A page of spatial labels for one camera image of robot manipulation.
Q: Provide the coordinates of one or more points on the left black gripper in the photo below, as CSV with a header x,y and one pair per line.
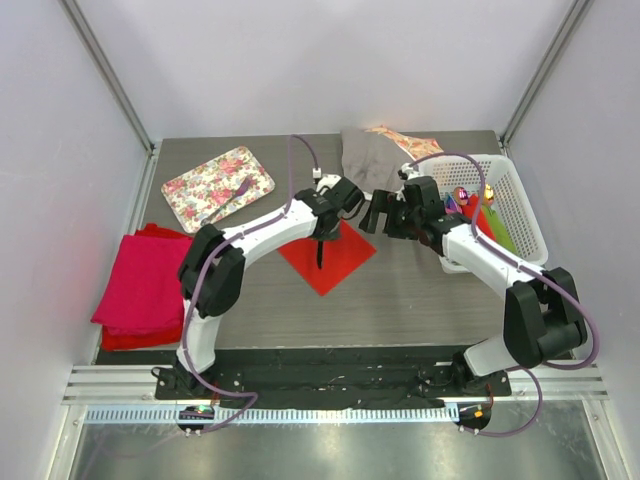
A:
x,y
325,235

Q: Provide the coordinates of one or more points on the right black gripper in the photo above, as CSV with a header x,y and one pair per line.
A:
x,y
380,204

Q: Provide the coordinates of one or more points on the red paper napkin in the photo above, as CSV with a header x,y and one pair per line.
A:
x,y
340,258

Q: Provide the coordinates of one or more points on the floral rectangular tray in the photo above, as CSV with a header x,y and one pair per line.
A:
x,y
195,194

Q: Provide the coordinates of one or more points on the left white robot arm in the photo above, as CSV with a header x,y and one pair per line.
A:
x,y
211,273

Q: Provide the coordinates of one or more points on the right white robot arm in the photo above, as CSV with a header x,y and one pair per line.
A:
x,y
541,320

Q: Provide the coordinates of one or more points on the pink napkin roll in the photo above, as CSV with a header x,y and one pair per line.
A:
x,y
453,205

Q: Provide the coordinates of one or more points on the grey cloth bag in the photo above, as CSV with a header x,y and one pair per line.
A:
x,y
371,161

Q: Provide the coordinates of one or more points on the orange floral cloth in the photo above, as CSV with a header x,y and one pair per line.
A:
x,y
415,147

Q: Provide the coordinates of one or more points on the white perforated plastic basket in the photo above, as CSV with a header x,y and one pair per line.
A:
x,y
511,202

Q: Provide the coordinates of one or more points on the purple iridescent spoon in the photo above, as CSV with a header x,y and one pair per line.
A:
x,y
460,196

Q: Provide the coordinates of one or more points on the gold iridescent spoon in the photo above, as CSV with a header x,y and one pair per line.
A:
x,y
488,196

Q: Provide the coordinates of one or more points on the magenta folded cloth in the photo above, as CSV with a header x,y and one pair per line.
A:
x,y
142,285

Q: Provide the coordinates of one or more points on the red folded cloth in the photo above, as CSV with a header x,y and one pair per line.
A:
x,y
140,340

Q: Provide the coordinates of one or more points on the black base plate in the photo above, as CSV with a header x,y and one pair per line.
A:
x,y
373,378

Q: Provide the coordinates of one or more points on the white slotted cable duct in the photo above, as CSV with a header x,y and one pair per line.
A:
x,y
192,415

